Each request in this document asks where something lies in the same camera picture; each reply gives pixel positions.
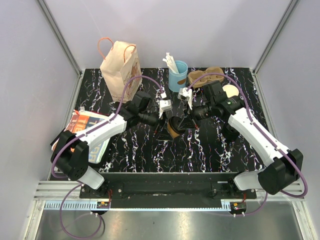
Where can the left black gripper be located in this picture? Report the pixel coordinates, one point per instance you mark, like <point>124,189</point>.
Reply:
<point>165,134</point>

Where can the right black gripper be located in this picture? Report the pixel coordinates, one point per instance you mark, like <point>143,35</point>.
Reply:
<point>189,121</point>

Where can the single brown paper cup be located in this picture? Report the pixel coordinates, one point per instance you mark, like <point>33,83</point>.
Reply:
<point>172,134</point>

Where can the single black cup lid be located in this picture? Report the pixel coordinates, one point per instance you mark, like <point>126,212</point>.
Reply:
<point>174,123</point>

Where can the printed kraft paper bag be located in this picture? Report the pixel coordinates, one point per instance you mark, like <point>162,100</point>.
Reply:
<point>118,67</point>

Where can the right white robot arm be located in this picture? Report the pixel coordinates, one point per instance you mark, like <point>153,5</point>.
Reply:
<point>282,166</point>

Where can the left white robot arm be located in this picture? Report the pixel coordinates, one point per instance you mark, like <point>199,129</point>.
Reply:
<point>71,154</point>

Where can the stacked paper coffee cups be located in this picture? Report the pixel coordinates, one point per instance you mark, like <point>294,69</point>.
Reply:
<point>230,90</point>

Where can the black marble pattern mat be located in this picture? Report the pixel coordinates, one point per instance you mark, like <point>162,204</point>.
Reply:
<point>197,150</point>

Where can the stacked black cup lids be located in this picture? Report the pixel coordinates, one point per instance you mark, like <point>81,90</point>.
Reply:
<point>229,132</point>

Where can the blue cylindrical stirrer holder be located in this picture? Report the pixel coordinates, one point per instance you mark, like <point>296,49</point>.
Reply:
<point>176,81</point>

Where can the bottom pulp cup carrier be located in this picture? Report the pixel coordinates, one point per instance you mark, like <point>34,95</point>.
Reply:
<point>193,75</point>

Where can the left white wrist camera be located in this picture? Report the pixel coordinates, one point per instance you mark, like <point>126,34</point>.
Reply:
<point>165,104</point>

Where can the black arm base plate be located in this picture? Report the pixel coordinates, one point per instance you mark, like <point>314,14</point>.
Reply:
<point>208,184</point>

